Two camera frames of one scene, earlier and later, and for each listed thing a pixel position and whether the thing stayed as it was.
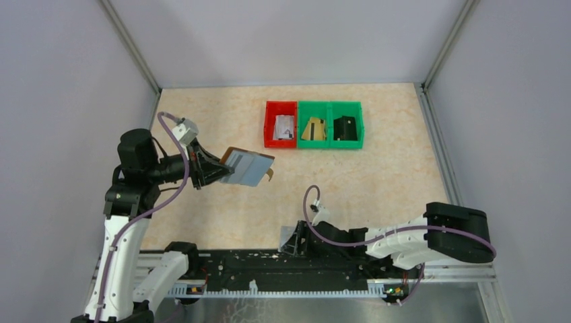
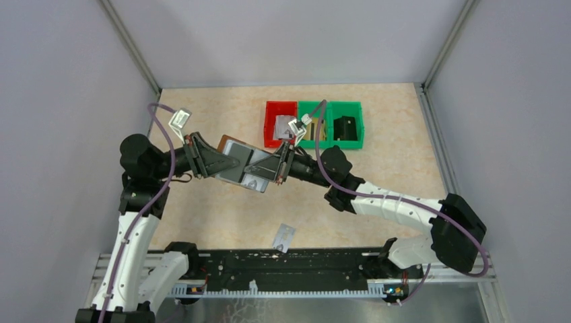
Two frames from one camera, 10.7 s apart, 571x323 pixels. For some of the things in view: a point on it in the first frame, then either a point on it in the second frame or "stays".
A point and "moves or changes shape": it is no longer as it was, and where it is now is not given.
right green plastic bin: [339, 109] stays
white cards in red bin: [283, 127] stays
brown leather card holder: [250, 167] moves or changes shape
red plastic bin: [273, 109] stays
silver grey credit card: [285, 233] moves or changes shape
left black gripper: [200, 167] -> [205, 160]
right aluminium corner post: [467, 9] stays
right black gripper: [295, 245] -> [268, 167]
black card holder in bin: [344, 128] stays
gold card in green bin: [315, 130] stays
